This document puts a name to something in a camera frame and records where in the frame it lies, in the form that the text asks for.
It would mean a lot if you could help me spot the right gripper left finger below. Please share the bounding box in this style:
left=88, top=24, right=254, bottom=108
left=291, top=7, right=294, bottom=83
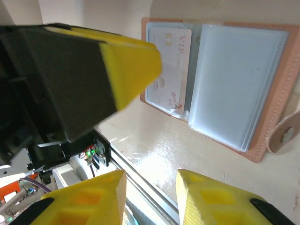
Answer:
left=30, top=170, right=127, bottom=225

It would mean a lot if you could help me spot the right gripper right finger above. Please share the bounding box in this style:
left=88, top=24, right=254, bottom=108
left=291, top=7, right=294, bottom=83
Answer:
left=175, top=169, right=296, bottom=225

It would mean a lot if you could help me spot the white VIP card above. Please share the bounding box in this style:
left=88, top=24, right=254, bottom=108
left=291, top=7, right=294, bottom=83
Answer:
left=145, top=27, right=192, bottom=115

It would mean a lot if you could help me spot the pink leather card holder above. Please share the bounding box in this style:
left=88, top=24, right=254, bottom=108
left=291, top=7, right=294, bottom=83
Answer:
left=140, top=17, right=300, bottom=165

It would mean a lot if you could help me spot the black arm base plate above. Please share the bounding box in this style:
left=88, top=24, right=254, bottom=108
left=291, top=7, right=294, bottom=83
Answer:
left=79, top=135, right=111, bottom=167

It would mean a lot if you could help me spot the aluminium front rail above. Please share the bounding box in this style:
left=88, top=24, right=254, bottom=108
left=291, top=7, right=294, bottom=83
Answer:
left=109, top=138, right=182, bottom=225

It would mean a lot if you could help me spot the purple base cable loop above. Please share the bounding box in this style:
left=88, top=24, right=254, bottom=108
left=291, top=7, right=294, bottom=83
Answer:
left=20, top=177, right=51, bottom=194

